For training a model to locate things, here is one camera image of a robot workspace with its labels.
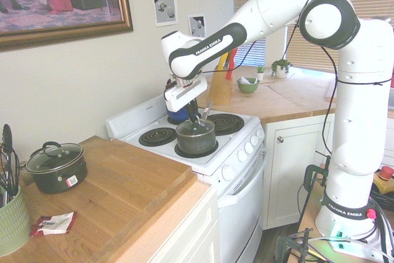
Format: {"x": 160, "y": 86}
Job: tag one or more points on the green ribbed utensil crock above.
{"x": 12, "y": 223}

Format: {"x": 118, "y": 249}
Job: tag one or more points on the dark grey saucepan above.
{"x": 194, "y": 146}

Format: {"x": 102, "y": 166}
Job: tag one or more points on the black stock pot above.
{"x": 52, "y": 183}

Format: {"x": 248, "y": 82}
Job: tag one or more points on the bushy plant in white pot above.
{"x": 281, "y": 70}

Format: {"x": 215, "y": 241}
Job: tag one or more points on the white cabinet with knob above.
{"x": 295, "y": 176}

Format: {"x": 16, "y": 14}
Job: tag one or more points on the black screw clamp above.
{"x": 281, "y": 244}

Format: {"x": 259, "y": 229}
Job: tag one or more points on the silver cabinet knob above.
{"x": 280, "y": 139}

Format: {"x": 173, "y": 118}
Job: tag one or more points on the white stove knob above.
{"x": 242, "y": 155}
{"x": 255, "y": 140}
{"x": 260, "y": 134}
{"x": 248, "y": 147}
{"x": 227, "y": 173}

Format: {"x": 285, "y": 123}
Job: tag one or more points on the thick wooden butcher board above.
{"x": 123, "y": 195}

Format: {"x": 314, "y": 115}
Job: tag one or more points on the small plant in white pot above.
{"x": 260, "y": 73}

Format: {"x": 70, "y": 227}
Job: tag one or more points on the white panelled cabinet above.
{"x": 184, "y": 244}

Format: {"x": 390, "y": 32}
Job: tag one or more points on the green screw clamp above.
{"x": 307, "y": 175}

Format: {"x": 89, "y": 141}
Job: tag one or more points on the red emergency stop button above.
{"x": 387, "y": 173}

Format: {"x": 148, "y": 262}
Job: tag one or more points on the white paper in bowl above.
{"x": 246, "y": 80}

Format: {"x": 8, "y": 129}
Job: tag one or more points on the red and white wrapper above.
{"x": 52, "y": 224}

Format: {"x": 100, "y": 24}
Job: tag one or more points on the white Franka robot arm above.
{"x": 360, "y": 121}

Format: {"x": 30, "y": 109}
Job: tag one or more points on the white electric stove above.
{"x": 243, "y": 229}

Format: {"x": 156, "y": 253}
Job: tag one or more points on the green bowl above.
{"x": 247, "y": 88}

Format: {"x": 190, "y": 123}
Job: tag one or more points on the black coil burner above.
{"x": 227, "y": 124}
{"x": 157, "y": 136}

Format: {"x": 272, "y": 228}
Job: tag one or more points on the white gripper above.
{"x": 184, "y": 95}

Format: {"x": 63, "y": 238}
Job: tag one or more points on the wooden knife block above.
{"x": 220, "y": 90}

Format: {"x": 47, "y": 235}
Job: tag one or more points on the large grey paper print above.
{"x": 163, "y": 7}

